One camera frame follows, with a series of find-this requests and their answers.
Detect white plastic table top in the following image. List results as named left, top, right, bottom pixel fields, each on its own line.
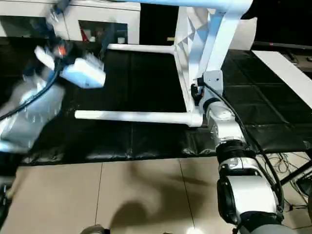
left=174, top=0, right=254, bottom=128

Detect white plastic table leg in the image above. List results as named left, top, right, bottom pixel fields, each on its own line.
left=138, top=0, right=254, bottom=6
left=74, top=109, right=203, bottom=128
left=106, top=42, right=178, bottom=56

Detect black work mat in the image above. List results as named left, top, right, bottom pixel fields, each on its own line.
left=0, top=36, right=312, bottom=166

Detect white sideboard with glass doors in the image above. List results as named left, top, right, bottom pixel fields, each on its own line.
left=0, top=0, right=142, bottom=44

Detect grey cushion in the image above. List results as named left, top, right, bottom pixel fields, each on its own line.
left=228, top=16, right=258, bottom=51

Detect black cabinet with gold label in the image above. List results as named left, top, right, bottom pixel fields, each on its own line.
left=139, top=3, right=180, bottom=46

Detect white flat panel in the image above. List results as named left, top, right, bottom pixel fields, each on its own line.
left=250, top=49, right=312, bottom=110

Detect black bar with red light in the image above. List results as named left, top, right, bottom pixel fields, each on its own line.
left=253, top=41, right=312, bottom=49

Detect black metal rod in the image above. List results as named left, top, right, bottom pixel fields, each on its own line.
left=278, top=159, right=312, bottom=186

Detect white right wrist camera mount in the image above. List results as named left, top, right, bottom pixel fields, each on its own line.
left=196, top=69, right=224, bottom=108

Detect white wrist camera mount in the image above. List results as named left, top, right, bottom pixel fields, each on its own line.
left=33, top=44, right=107, bottom=89
left=196, top=69, right=224, bottom=108

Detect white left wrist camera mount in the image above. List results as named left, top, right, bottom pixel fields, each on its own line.
left=33, top=44, right=107, bottom=89

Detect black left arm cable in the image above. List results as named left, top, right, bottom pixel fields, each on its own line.
left=0, top=60, right=64, bottom=120

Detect thin pale floor cables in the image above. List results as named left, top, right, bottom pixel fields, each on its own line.
left=267, top=152, right=293, bottom=174

